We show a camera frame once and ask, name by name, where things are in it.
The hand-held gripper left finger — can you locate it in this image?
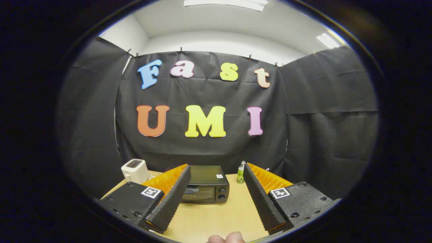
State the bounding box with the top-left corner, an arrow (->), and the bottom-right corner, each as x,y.
96,164 -> 191,234

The black toaster oven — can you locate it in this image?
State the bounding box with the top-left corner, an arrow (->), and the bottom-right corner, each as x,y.
181,165 -> 230,204

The white pop-up toaster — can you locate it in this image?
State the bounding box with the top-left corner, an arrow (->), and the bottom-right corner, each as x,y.
121,159 -> 150,185

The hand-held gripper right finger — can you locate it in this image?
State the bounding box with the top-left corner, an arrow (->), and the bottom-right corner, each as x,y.
243,162 -> 341,236

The long ceiling light panel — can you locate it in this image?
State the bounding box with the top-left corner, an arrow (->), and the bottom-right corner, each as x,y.
184,0 -> 269,12

